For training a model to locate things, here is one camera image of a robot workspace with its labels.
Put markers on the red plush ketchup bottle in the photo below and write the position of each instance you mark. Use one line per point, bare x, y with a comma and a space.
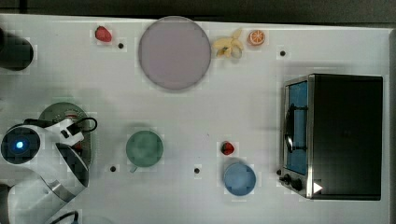
74, 117

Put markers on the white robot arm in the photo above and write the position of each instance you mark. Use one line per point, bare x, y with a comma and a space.
59, 173

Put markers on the green oval strainer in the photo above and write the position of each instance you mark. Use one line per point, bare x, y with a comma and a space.
56, 113

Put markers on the red plush strawberry near bowl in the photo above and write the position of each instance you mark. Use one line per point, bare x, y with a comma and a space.
227, 148

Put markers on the grey round plate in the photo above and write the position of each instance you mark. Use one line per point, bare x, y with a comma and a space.
174, 53

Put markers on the green metal cup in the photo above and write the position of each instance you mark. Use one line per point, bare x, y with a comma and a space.
144, 149

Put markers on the plush peeled banana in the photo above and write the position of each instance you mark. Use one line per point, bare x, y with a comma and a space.
229, 46

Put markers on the blue bowl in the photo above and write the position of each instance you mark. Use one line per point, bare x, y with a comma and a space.
239, 179

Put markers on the plush orange slice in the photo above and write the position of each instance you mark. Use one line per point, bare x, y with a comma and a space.
256, 38

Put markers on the red plush strawberry near plate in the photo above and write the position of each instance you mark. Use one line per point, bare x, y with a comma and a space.
102, 34

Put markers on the black toaster oven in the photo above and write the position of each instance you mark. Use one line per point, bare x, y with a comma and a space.
332, 137

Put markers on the black cylinder post upper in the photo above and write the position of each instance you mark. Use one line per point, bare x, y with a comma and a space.
16, 53

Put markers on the black cylinder post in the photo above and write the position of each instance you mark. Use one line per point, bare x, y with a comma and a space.
4, 192
16, 53

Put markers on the black cylinder post lower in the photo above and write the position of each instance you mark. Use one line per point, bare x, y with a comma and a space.
4, 192

